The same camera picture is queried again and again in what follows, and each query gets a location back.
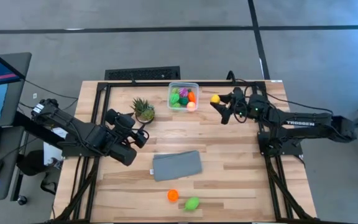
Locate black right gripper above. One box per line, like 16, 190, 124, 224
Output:
209, 92, 252, 126

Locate grey folded cloth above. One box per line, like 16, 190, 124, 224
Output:
152, 150, 203, 182

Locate succulents in black bowl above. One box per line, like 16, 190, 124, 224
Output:
131, 97, 155, 124

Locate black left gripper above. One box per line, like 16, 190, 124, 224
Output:
104, 126, 150, 167

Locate orange toy pumpkin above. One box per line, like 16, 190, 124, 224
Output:
167, 189, 180, 203

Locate light green toy cabbage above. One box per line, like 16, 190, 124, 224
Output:
183, 196, 201, 212

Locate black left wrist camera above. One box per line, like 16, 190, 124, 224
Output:
104, 108, 136, 128

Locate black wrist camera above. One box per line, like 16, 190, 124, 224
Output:
104, 108, 136, 128
232, 86, 246, 98

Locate clear plastic container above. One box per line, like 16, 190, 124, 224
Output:
167, 82, 200, 113

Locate black desk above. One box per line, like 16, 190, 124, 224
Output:
0, 124, 26, 203

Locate black aluminium rig frame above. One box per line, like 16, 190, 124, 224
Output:
50, 80, 318, 224

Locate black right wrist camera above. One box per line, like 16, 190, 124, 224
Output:
232, 86, 246, 98

